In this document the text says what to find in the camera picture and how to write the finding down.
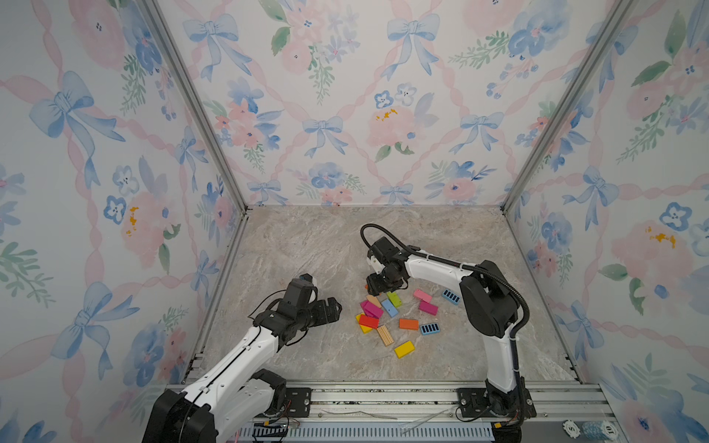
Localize green block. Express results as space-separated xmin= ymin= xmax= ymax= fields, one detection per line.
xmin=387 ymin=292 xmax=403 ymax=308

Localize light blue block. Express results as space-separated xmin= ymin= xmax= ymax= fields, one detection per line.
xmin=381 ymin=300 xmax=399 ymax=317

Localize yellow block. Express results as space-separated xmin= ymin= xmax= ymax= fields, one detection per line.
xmin=394 ymin=341 xmax=415 ymax=359
xmin=356 ymin=314 xmax=373 ymax=334

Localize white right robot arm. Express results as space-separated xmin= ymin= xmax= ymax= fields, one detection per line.
xmin=366 ymin=237 xmax=530 ymax=426

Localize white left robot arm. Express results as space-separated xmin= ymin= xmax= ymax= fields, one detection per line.
xmin=142 ymin=273 xmax=343 ymax=442

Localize tan wooden block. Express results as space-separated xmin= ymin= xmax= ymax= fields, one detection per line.
xmin=367 ymin=295 xmax=382 ymax=309

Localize magenta block on pile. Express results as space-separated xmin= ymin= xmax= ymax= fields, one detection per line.
xmin=360 ymin=301 xmax=384 ymax=319

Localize light pink block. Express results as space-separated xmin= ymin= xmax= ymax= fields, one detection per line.
xmin=414 ymin=289 xmax=432 ymax=304

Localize red block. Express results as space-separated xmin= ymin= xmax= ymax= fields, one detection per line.
xmin=357 ymin=314 xmax=380 ymax=330

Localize magenta block flat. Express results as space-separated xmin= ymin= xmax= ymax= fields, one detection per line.
xmin=418 ymin=301 xmax=439 ymax=317

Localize striped natural wood block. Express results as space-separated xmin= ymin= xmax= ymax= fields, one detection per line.
xmin=377 ymin=326 xmax=394 ymax=346

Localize blue slotted block near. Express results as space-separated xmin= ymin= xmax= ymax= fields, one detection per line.
xmin=419 ymin=323 xmax=441 ymax=336

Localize blue slotted block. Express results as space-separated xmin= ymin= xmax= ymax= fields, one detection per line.
xmin=441 ymin=289 xmax=462 ymax=306
xmin=419 ymin=323 xmax=441 ymax=336

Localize blue slotted block far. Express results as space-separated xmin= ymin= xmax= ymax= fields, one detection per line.
xmin=441 ymin=289 xmax=462 ymax=306

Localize yellow block front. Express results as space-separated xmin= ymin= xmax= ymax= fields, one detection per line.
xmin=394 ymin=341 xmax=415 ymax=359

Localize white gear parts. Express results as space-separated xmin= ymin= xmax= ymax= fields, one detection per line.
xmin=562 ymin=420 xmax=620 ymax=441

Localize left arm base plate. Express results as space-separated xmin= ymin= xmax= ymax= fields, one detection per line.
xmin=264 ymin=387 xmax=313 ymax=418

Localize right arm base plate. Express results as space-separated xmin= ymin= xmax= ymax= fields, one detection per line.
xmin=455 ymin=388 xmax=520 ymax=421

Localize aluminium front rail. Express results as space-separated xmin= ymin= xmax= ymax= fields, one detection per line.
xmin=225 ymin=381 xmax=626 ymax=442

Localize aluminium right corner post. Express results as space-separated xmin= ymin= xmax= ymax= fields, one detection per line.
xmin=500 ymin=0 xmax=636 ymax=216

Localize aluminium corner post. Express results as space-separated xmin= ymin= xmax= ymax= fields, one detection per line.
xmin=137 ymin=0 xmax=247 ymax=216
xmin=500 ymin=0 xmax=636 ymax=216

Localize aluminium left corner post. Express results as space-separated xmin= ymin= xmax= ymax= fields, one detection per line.
xmin=137 ymin=0 xmax=247 ymax=216

